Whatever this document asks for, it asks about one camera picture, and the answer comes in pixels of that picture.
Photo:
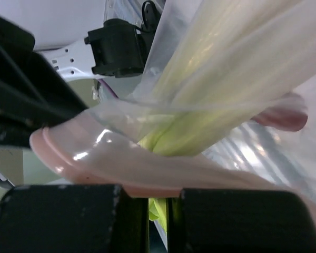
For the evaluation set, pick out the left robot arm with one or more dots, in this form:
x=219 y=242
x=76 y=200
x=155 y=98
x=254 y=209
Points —
x=119 y=49

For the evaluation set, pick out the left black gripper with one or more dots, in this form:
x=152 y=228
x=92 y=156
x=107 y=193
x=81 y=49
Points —
x=32 y=94

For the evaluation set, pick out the green white celery stalk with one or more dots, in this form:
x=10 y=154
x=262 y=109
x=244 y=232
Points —
x=232 y=77

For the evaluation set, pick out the clear pink-dotted zip bag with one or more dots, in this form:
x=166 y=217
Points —
x=102 y=144

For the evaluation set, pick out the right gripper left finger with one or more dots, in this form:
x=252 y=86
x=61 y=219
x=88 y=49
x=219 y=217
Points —
x=72 y=218

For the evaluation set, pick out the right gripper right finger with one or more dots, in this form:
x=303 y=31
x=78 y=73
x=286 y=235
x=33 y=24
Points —
x=220 y=220

